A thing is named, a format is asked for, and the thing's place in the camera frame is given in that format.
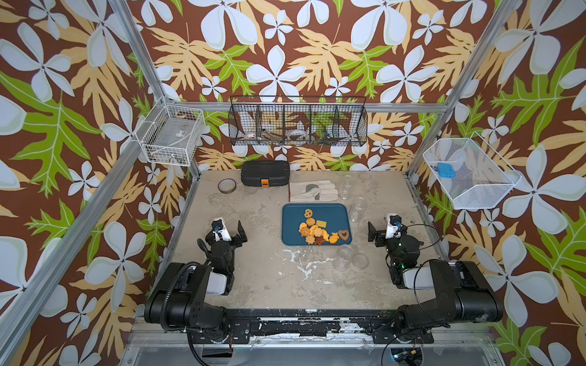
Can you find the teal plastic tray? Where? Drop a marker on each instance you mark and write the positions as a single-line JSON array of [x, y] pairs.
[[293, 219]]

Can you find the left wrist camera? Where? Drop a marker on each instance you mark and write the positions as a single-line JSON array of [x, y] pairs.
[[220, 231]]

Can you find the white wire basket left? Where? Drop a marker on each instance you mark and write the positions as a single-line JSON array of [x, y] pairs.
[[169, 134]]

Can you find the brown tape roll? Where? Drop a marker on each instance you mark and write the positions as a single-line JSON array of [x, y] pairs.
[[227, 186]]

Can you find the black tool case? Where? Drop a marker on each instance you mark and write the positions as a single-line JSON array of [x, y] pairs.
[[265, 174]]

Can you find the brown star cookie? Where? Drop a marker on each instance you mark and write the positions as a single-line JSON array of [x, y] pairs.
[[319, 240]]

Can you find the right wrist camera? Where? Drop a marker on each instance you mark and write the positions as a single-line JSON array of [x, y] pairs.
[[393, 226]]

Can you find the blue object in basket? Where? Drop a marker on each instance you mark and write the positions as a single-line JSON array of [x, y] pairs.
[[445, 170]]

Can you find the white wire basket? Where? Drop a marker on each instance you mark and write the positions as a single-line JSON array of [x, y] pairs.
[[169, 134], [483, 176]]

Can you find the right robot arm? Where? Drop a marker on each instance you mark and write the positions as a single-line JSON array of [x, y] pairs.
[[462, 293]]

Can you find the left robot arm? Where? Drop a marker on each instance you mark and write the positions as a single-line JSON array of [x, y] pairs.
[[178, 301]]

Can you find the clear jar brown cookies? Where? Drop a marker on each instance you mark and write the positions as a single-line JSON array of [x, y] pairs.
[[346, 187]]

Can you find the black wire basket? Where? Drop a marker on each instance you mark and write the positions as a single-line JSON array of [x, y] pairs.
[[297, 120]]

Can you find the brown heart cookie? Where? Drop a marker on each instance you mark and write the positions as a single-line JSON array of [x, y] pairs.
[[344, 234]]

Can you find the orange fish cookie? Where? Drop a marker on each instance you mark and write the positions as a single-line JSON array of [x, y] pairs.
[[333, 238], [315, 231]]

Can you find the white wire basket right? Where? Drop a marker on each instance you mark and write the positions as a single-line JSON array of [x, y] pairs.
[[483, 176]]

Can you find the orange swirl cookie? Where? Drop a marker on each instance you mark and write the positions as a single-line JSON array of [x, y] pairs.
[[305, 231]]

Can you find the clear jar orange cookies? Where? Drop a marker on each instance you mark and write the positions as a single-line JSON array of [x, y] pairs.
[[344, 258]]

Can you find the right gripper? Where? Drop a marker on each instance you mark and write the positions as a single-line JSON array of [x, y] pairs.
[[371, 232]]

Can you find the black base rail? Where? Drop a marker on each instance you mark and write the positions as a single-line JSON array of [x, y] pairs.
[[245, 326]]

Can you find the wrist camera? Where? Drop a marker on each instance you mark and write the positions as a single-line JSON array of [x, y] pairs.
[[220, 231], [393, 226]]

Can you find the clear jar with cookies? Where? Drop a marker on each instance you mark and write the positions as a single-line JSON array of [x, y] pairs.
[[358, 209]]

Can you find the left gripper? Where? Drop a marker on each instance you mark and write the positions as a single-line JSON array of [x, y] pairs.
[[236, 241]]

